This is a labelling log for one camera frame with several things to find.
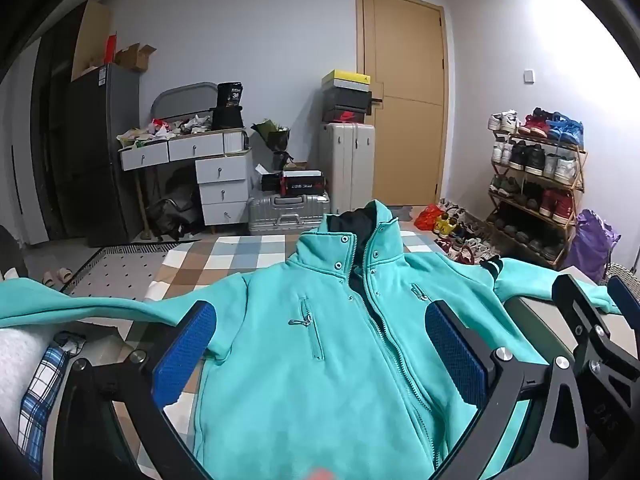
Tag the white light switch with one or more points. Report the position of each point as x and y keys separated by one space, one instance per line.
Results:
x=529 y=75

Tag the black shoe box red logo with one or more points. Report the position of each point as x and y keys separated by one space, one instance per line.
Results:
x=345 y=115

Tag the black red striped shoe box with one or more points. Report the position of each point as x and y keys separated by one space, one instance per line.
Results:
x=300 y=183

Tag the wrapped flower bouquet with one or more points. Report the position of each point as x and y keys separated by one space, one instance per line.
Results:
x=272 y=137

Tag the purple bag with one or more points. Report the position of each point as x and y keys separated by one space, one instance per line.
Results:
x=592 y=245

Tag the small cardboard box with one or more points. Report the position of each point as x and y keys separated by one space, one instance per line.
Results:
x=296 y=165

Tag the pile of dresser clutter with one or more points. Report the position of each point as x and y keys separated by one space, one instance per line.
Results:
x=160 y=130

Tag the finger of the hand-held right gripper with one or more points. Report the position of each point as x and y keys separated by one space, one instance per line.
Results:
x=580 y=305
x=625 y=295

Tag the silver hard suitcase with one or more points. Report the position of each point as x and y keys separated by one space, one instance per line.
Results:
x=285 y=210

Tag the black refrigerator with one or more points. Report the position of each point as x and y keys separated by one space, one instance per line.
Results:
x=100 y=160

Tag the wooden door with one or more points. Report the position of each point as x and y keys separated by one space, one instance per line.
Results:
x=405 y=150

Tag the grey black shoe box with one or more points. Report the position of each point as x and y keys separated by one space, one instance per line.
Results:
x=347 y=98

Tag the white hard suitcase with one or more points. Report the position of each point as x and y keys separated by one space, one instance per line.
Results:
x=350 y=170

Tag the checkered bed blanket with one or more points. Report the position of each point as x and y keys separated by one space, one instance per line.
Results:
x=240 y=255

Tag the pile of loose shoes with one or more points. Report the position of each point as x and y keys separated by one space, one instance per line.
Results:
x=460 y=240

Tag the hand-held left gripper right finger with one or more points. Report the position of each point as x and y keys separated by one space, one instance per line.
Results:
x=452 y=355

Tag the black bag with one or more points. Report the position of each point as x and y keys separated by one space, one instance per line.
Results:
x=172 y=215

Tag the blue plaid cloth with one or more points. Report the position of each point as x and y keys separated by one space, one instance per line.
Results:
x=42 y=400

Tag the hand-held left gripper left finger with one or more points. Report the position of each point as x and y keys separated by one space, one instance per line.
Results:
x=185 y=350

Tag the yellow shoe box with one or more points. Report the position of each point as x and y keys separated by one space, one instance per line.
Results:
x=345 y=80

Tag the flat cardboard sheet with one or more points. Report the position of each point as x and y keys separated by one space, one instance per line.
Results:
x=90 y=35

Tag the white fluffy pillow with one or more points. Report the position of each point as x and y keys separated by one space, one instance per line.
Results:
x=20 y=370

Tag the grey dotted rug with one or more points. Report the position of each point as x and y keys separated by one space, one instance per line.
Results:
x=125 y=265

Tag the black gift box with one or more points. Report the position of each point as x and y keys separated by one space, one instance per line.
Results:
x=229 y=107

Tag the white dresser with drawers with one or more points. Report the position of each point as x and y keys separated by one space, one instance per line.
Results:
x=220 y=180

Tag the wooden shoe rack with shoes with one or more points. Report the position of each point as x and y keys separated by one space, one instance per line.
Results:
x=535 y=160

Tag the teal zip jacket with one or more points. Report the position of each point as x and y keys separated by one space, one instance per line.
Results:
x=310 y=385

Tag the grey rounded panel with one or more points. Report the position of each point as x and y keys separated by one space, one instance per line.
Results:
x=180 y=102

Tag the grey bed frame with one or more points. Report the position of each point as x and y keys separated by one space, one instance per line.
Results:
x=530 y=325

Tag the red plastic bag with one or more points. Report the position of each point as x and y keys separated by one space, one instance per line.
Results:
x=427 y=219

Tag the open cardboard box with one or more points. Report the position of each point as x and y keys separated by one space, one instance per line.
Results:
x=135 y=57

